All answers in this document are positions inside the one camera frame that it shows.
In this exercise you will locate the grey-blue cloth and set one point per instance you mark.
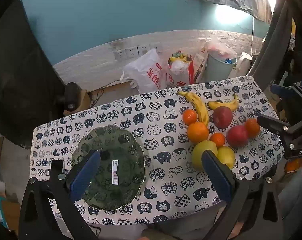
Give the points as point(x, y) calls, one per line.
point(295, 205)

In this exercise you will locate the long yellow banana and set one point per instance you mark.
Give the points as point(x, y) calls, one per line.
point(199, 107)

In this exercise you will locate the crumpled white plastic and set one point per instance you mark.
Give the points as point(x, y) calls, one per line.
point(179, 66)

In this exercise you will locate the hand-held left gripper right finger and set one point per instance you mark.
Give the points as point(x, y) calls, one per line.
point(216, 172)

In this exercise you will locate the pale blue waste bin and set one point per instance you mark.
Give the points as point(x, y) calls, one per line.
point(219, 70)

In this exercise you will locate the orange round object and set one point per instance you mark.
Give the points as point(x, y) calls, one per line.
point(292, 166)

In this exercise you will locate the grey hanging garment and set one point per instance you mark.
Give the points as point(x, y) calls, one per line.
point(273, 50)

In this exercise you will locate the black cloth cover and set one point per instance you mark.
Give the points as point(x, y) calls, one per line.
point(23, 80)

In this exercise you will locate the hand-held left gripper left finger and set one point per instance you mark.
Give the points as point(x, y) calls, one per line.
point(87, 172)

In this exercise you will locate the green glass bowl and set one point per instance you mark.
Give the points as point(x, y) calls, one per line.
point(121, 150)

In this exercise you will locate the short yellow banana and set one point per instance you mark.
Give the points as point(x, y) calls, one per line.
point(224, 105)

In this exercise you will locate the black cylindrical speaker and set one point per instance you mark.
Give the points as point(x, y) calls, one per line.
point(72, 95)

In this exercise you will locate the white wall socket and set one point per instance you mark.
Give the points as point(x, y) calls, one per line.
point(130, 52)
point(143, 50)
point(119, 55)
point(156, 47)

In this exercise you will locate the red apple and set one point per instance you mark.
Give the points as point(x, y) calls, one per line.
point(237, 135)
point(222, 117)

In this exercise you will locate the yellow lemon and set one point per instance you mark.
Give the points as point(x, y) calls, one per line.
point(227, 156)

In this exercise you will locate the large orange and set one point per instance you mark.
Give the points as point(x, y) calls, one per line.
point(197, 132)

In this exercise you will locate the white plastic bag red print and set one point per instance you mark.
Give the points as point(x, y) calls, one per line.
point(146, 72)

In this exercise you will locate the cat print tablecloth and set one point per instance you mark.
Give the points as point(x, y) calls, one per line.
point(161, 180)

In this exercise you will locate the small tangerine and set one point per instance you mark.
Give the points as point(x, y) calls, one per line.
point(252, 127)
point(217, 140)
point(189, 117)

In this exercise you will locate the yellow-green pear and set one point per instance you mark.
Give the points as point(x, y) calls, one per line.
point(199, 152)

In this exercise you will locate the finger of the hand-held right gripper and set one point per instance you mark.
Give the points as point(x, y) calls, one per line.
point(270, 123)
point(280, 90)

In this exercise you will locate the pink plastic bag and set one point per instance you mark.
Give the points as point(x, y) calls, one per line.
point(221, 50)

